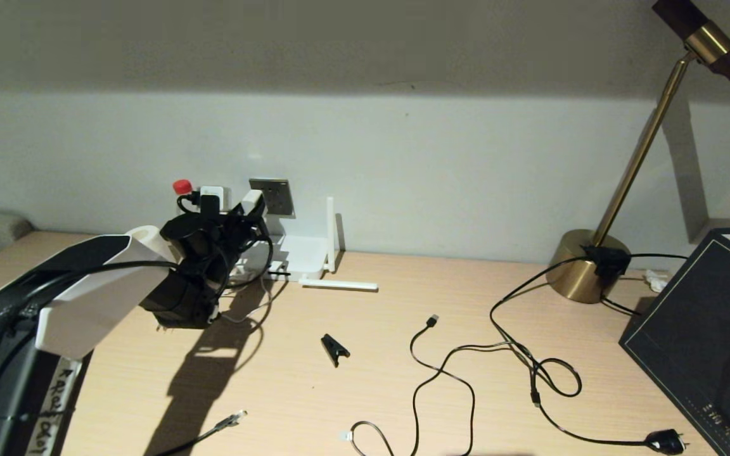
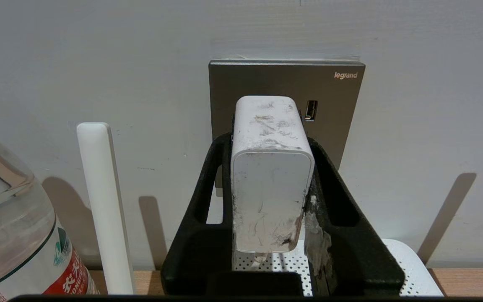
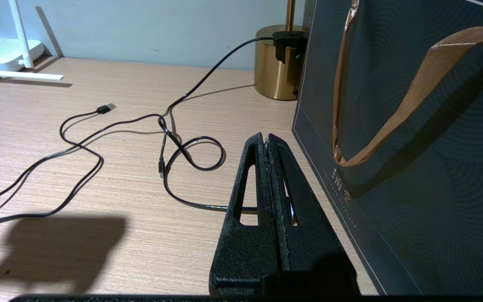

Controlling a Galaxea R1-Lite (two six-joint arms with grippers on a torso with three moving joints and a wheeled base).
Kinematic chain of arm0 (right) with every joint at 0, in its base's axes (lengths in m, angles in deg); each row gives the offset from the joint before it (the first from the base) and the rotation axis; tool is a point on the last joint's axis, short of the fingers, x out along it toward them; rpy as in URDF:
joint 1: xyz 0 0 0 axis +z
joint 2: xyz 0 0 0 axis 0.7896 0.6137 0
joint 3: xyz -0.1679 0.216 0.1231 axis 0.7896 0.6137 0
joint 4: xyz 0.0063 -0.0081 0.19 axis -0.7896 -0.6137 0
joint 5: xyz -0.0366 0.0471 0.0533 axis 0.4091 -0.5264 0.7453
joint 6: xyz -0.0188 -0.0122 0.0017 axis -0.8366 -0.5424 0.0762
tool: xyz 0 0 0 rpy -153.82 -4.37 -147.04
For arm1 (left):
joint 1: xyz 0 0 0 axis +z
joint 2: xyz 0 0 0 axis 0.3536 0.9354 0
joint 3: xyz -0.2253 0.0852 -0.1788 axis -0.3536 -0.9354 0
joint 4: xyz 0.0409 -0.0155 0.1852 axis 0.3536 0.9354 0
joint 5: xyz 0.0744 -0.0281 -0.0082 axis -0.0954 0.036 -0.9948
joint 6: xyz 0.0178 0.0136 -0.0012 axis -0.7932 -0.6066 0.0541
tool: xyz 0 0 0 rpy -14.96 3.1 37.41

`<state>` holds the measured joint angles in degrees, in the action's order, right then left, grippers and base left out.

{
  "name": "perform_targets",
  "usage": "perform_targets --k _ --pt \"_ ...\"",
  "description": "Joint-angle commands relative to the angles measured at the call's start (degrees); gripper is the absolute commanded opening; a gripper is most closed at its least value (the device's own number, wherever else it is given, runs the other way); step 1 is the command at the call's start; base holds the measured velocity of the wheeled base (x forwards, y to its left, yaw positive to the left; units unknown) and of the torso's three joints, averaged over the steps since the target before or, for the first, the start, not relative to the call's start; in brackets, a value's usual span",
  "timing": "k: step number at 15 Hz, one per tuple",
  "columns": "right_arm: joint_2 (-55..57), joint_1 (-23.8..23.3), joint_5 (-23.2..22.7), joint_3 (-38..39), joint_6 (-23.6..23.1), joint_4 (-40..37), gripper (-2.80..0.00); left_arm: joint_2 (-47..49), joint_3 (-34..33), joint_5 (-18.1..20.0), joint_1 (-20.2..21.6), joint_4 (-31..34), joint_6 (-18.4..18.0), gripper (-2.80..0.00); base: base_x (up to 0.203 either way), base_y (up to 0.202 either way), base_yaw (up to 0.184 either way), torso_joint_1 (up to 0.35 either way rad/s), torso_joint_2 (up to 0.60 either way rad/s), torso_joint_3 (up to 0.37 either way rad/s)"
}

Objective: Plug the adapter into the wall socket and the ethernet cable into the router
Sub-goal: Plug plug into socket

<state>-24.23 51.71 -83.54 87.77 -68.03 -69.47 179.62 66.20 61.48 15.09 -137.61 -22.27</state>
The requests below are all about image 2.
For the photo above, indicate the white power adapter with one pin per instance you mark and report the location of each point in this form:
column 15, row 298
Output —
column 271, row 188

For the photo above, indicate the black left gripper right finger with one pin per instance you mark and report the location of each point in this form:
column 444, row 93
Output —
column 359, row 264

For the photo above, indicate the white router with antennas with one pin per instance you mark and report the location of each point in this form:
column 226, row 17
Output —
column 105, row 201

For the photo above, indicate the grey wall socket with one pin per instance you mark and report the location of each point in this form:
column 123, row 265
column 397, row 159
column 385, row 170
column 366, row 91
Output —
column 266, row 79

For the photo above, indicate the clear water bottle red cap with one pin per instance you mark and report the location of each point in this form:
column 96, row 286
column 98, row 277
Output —
column 11, row 235

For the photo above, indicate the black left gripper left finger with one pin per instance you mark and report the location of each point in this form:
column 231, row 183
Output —
column 191, row 256

